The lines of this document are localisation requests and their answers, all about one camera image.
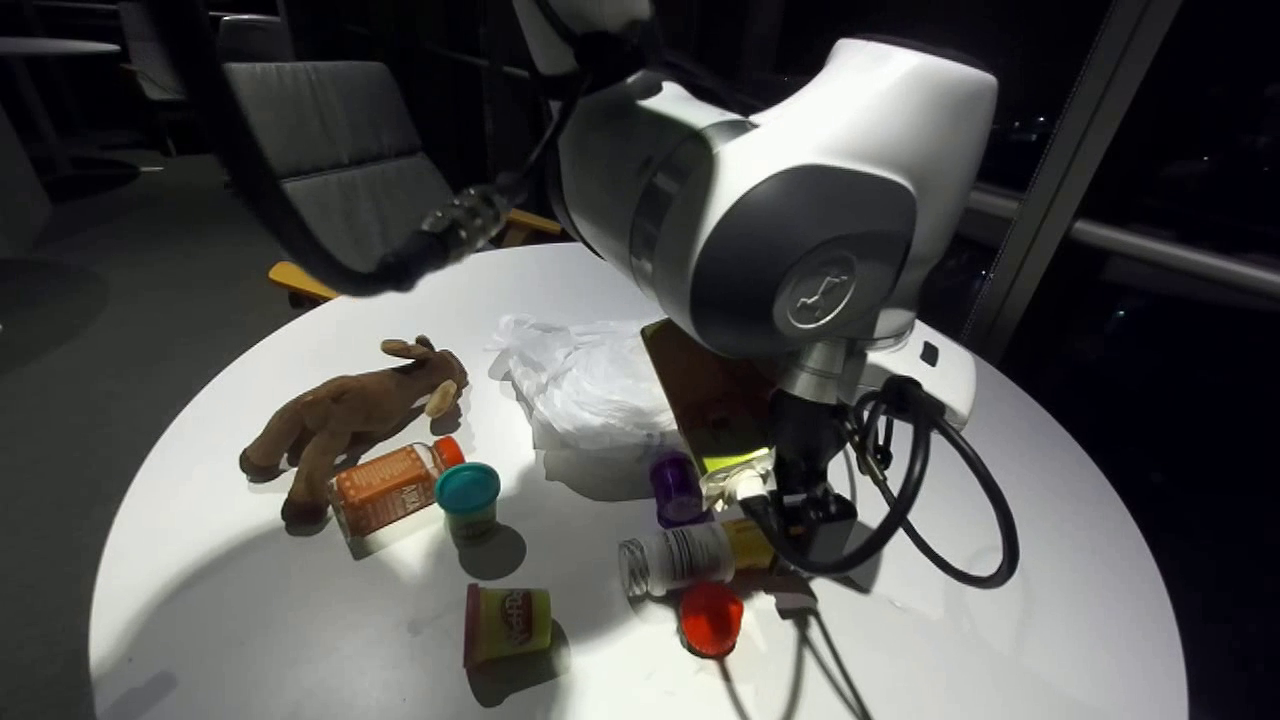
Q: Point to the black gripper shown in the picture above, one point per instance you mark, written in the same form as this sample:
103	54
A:
809	527

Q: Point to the white pill bottle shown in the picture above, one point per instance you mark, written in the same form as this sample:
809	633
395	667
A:
672	559

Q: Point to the red plastic cap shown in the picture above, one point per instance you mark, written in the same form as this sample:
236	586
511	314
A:
709	620

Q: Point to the purple plastic tub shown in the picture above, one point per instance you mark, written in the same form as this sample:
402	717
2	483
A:
672	490

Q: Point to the clear plastic bag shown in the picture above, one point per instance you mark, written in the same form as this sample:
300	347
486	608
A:
594	401

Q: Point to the yellow tub with pink lid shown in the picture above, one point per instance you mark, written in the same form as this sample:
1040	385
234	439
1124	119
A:
507	625

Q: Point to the teal lidded tub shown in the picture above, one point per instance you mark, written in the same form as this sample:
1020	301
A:
465	495

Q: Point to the yellow play dough tub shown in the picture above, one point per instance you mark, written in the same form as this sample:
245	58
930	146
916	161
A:
748	544

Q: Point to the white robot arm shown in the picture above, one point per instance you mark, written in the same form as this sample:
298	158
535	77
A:
795	236

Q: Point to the metal window railing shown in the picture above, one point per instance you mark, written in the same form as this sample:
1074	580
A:
1148	250

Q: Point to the brown plush moose toy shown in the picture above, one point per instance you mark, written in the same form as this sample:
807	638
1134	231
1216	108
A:
331	427

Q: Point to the grey chair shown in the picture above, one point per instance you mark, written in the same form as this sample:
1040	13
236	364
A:
337	141

